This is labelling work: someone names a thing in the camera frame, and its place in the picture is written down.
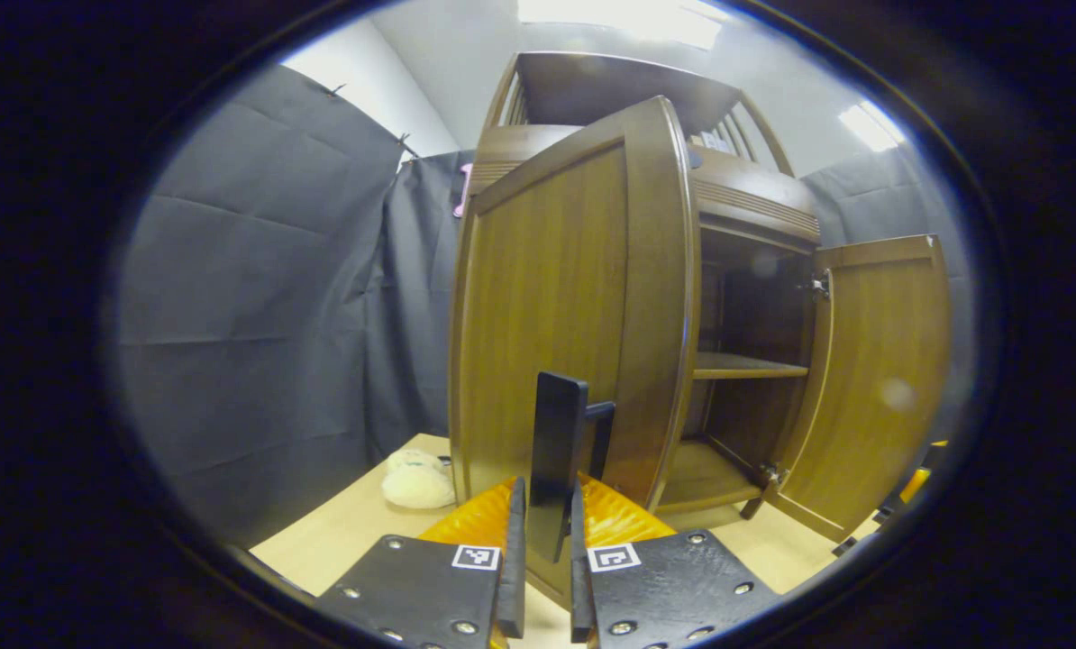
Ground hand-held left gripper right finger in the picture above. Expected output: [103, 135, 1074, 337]
[570, 478, 782, 649]

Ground black backdrop cloth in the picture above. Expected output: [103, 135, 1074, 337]
[110, 63, 976, 551]

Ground wooden cabinet door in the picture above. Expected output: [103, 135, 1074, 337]
[448, 95, 703, 609]
[766, 234, 953, 544]

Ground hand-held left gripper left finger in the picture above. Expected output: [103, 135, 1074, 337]
[315, 476, 528, 649]

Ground small ceiling light panel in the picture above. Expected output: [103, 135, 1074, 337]
[838, 99, 907, 154]

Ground wooden double-door shoe cabinet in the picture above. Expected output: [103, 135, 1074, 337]
[461, 51, 827, 533]

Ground cream plush toy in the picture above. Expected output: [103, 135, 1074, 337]
[381, 448, 457, 510]

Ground wooden inner cabinet shelf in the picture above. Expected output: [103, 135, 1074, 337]
[693, 352, 809, 380]

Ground black door handle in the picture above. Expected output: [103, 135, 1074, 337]
[527, 370, 617, 564]

